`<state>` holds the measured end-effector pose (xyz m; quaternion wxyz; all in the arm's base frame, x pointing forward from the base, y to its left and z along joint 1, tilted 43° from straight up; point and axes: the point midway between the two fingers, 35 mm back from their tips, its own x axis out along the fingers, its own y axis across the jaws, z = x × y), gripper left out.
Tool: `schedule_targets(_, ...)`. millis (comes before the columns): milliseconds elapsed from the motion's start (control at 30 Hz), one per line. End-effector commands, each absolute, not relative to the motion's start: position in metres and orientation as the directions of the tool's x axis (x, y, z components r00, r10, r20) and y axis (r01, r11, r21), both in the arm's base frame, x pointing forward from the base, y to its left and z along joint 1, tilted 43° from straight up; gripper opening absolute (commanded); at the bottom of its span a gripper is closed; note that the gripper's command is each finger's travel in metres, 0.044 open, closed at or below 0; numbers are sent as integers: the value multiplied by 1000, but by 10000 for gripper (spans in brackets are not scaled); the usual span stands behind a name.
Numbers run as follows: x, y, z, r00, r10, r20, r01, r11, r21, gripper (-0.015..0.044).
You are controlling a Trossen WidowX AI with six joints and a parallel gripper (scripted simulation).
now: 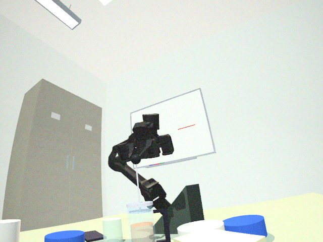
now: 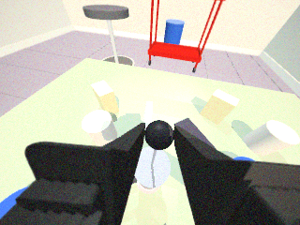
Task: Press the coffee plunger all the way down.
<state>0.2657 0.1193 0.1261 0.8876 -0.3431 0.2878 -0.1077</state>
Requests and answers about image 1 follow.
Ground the blue cylinder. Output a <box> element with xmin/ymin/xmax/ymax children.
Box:
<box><xmin>44</xmin><ymin>230</ymin><xmax>85</xmax><ymax>242</ymax></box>
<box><xmin>223</xmin><ymin>215</ymin><xmax>267</xmax><ymax>237</ymax></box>

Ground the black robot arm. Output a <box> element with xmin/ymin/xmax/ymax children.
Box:
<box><xmin>108</xmin><ymin>113</ymin><xmax>171</xmax><ymax>210</ymax></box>

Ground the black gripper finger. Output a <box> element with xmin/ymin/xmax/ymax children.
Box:
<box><xmin>139</xmin><ymin>139</ymin><xmax>160</xmax><ymax>159</ymax></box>
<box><xmin>126</xmin><ymin>143</ymin><xmax>137</xmax><ymax>161</ymax></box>

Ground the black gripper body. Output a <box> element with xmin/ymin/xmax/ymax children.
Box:
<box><xmin>116</xmin><ymin>134</ymin><xmax>174</xmax><ymax>163</ymax></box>

